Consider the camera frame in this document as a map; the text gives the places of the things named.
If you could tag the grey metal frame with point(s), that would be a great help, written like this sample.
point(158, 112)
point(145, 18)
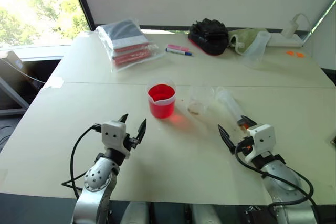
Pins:
point(11, 98)

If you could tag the white power strip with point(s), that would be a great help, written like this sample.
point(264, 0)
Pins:
point(287, 41)

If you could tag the dark grey book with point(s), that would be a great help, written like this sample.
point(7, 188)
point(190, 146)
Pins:
point(124, 32)

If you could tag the small clear plastic cup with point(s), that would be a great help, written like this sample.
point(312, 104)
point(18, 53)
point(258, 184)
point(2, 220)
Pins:
point(198, 100)

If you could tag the clear plastic zip bag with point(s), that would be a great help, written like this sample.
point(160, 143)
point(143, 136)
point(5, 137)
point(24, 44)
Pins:
point(128, 44)

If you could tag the beaker with red liquid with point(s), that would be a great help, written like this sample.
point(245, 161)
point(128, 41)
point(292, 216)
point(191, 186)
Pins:
point(162, 102)

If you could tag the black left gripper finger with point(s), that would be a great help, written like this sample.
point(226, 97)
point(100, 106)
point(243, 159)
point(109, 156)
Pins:
point(123, 118)
point(141, 130)

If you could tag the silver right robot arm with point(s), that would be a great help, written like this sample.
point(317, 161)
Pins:
point(282, 179)

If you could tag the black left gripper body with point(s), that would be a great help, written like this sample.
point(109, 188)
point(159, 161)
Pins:
point(132, 142)

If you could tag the grey rounded shape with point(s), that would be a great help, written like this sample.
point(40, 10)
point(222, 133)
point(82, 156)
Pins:
point(136, 213)

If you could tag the black window frame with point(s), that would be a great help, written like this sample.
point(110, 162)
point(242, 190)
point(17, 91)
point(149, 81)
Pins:
point(82, 1)

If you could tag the clear plastic tube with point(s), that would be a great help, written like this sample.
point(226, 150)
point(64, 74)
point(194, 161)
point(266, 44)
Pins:
point(231, 104)

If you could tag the pink marker pen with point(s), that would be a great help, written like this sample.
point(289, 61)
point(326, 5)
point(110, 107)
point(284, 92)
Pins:
point(178, 47)

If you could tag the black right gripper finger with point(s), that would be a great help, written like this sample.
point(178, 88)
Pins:
point(248, 121)
point(227, 138)

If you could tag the brown cardboard box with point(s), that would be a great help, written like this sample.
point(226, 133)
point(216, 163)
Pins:
point(11, 60)

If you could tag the white plug adapter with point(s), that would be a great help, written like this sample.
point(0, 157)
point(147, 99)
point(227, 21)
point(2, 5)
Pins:
point(291, 26)

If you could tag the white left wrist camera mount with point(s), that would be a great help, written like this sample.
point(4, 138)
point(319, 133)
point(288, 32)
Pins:
point(113, 134)

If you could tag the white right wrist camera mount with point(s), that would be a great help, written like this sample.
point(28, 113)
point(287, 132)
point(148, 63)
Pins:
point(262, 136)

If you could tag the small orange piece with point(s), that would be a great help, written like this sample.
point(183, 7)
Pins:
point(300, 55)
point(289, 53)

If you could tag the dark object at table edge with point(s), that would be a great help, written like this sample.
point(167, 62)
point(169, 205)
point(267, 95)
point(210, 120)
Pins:
point(332, 140)

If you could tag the red book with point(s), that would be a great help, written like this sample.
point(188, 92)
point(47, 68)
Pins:
point(132, 54)

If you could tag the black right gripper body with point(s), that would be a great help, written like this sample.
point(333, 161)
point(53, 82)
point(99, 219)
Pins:
point(245, 142)

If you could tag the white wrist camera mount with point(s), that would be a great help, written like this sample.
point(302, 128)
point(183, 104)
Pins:
point(262, 136)
point(113, 134)

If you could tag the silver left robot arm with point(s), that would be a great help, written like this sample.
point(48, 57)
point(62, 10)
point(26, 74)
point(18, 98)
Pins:
point(95, 179)

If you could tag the green cloth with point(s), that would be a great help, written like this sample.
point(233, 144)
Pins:
point(242, 39)

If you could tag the white marker with blue cap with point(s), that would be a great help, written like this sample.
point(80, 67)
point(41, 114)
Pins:
point(178, 51)

